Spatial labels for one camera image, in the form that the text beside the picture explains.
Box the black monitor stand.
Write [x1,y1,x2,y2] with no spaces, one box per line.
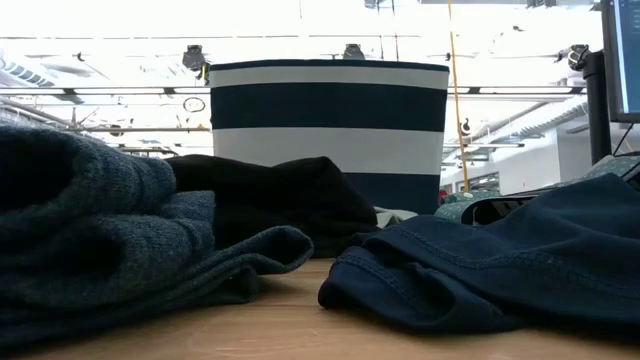
[581,49,614,166]

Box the teal dotted shirt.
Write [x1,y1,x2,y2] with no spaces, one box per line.
[433,153,640,227]

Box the white overhead light rail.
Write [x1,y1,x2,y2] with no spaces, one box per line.
[0,85,587,97]

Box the black sweater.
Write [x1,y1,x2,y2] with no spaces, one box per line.
[166,154,381,259]

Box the navy printed t-shirt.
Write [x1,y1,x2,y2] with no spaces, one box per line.
[317,173,640,337]

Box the light green cloth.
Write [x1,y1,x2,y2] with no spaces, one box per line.
[374,205,419,230]

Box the dark teal knit sweater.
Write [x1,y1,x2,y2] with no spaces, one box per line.
[0,124,315,351]

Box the navy white striped fabric bin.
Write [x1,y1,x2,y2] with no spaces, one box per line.
[208,58,451,216]

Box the computer monitor screen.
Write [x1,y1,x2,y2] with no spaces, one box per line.
[601,0,640,125]

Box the yellow hanging cable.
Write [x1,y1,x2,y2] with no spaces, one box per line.
[446,0,472,194]

